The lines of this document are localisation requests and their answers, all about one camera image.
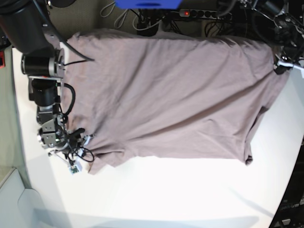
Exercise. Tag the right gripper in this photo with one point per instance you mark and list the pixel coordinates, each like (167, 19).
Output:
(74, 149)

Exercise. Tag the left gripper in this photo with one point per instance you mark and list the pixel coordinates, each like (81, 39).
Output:
(282, 64)

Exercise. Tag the mauve t-shirt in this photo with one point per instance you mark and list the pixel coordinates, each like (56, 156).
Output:
(169, 95)

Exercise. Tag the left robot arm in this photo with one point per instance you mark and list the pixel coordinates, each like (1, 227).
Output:
(279, 23)

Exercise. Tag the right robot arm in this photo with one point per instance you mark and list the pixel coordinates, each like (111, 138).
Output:
(27, 25)

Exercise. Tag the red clamp at table edge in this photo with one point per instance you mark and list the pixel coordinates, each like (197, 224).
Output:
(2, 60)

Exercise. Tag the black power strip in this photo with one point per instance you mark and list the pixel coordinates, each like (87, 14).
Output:
(202, 14)

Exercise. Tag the blue box overhead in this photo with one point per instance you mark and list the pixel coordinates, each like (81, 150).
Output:
(148, 4)

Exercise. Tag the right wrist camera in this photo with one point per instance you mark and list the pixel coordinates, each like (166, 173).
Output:
(75, 168)

